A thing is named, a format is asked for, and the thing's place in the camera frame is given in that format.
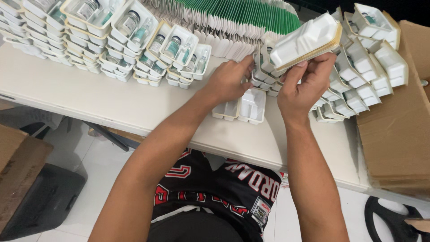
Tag black jersey shirt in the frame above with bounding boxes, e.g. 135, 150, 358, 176
151, 149, 283, 242

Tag black round fan base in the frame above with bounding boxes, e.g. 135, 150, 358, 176
364, 196, 430, 242

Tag row of green white cartons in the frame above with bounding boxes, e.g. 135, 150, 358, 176
141, 0, 301, 63

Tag black plastic bin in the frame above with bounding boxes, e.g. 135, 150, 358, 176
0, 163, 86, 241

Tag small cardboard flap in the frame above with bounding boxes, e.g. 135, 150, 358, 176
404, 218, 430, 233

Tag stacks of vial-filled trays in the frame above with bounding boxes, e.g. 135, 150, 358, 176
0, 0, 212, 90

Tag small empty white tray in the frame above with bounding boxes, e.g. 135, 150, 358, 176
212, 99, 241, 122

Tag pile of empty white trays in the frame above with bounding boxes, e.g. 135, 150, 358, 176
251, 3, 409, 124

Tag bundle of nested trays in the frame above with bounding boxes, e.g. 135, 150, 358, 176
269, 12, 343, 73

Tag person's right hand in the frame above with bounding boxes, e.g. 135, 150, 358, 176
277, 52, 337, 122

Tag large empty white tray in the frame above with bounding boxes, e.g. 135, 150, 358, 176
237, 88, 267, 125

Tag black shorts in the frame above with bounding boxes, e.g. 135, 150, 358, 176
147, 210, 244, 242

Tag dark metal table leg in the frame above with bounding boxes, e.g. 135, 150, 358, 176
82, 121, 130, 152

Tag stack of flat cardboard sheets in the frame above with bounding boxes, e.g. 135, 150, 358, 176
356, 20, 430, 198

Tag person's left hand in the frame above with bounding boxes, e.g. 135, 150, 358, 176
200, 55, 255, 112

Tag brown cardboard box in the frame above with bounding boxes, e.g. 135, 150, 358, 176
0, 124, 54, 233

